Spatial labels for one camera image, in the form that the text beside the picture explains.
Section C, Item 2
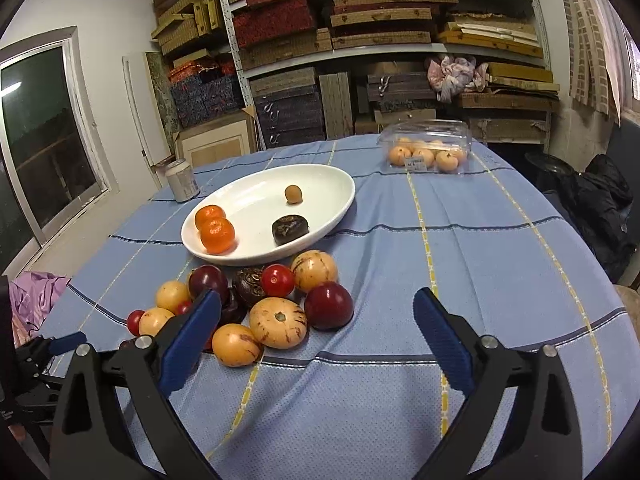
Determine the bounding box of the white oval plate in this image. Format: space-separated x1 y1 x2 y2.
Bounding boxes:
181 163 356 267

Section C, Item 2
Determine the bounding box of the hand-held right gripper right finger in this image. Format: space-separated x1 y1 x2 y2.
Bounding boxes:
412 287 586 480

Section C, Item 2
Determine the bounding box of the black jacket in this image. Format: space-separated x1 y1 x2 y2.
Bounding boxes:
542 154 638 283

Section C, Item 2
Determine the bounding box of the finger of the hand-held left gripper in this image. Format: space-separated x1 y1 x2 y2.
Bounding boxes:
15 375 68 413
27 331 87 361

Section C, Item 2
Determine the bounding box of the cardboard box with framed panel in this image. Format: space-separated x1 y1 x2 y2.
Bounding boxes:
172 110 258 168

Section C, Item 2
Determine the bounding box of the white metal shelving rack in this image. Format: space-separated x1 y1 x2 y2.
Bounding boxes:
214 0 553 156

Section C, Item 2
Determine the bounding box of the purple cloth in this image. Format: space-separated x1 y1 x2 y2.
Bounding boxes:
9 271 72 346

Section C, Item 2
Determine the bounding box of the pink cloth bundle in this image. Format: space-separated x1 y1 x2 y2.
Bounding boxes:
426 54 490 103

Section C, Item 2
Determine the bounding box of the clear plastic clamshell box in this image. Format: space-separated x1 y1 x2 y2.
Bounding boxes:
377 120 474 174

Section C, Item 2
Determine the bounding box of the speckled yellow fruit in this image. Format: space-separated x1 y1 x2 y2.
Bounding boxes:
212 323 264 367

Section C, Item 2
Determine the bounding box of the brick pattern wall hanging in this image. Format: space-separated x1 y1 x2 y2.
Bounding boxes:
552 0 626 123

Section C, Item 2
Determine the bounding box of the blue striped tablecloth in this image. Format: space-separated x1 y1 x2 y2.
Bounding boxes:
37 135 640 480

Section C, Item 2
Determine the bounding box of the dark round tray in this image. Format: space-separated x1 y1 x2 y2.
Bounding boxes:
525 152 571 176

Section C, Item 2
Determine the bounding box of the silver drink can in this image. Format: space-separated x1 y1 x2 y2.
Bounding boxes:
165 158 201 203

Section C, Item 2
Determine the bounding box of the white framed window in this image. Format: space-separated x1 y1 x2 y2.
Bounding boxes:
0 27 121 261

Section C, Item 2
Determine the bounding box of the orange mandarin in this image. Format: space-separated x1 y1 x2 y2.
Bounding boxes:
200 217 236 255
194 205 227 231

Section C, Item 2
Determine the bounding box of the large red plum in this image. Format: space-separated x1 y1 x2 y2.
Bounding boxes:
304 281 355 331

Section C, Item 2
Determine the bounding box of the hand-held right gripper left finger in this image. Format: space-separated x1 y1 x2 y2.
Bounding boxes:
50 290 223 480

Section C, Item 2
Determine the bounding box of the group of pale orange fruits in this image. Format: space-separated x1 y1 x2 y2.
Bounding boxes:
389 136 468 173

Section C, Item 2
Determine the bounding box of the yellow striped pepino melon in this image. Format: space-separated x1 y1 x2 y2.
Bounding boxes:
291 250 337 293

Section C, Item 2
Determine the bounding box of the dark purple plum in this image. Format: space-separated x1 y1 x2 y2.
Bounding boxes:
188 265 231 303

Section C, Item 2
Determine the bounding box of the pile of yellow blue boxes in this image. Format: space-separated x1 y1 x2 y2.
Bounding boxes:
152 0 251 131

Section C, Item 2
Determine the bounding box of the pale yellow fruit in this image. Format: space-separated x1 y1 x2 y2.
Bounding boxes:
138 307 176 337

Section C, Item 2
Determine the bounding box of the yellow pepino melon with stem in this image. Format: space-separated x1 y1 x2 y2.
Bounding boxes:
249 297 308 349

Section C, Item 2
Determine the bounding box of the green patterned panel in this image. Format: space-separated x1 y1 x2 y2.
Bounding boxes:
146 51 180 133

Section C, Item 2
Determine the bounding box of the white leaning board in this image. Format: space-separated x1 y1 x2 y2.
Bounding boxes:
122 55 173 166

